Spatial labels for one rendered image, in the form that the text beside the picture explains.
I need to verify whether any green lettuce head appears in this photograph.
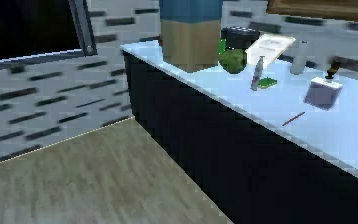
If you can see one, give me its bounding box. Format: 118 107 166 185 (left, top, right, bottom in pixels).
218 47 248 75

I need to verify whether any blue and tan box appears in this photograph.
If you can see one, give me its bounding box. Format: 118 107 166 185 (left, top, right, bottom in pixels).
158 0 224 73

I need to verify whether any black counter with pale top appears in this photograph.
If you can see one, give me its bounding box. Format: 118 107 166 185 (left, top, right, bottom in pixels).
120 39 358 224

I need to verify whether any grey spray bottle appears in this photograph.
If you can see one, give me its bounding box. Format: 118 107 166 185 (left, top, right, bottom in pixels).
250 55 266 92

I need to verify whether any green sponge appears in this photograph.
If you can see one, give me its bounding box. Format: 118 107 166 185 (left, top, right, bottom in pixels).
257 76 278 90

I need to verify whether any red pencil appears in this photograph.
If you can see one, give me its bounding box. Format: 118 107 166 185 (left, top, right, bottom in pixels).
281 111 306 127

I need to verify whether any white bottle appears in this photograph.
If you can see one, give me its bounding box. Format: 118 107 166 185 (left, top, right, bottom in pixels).
289 40 309 76

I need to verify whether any brown framed picture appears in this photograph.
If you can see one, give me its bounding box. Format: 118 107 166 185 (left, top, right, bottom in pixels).
266 0 358 24

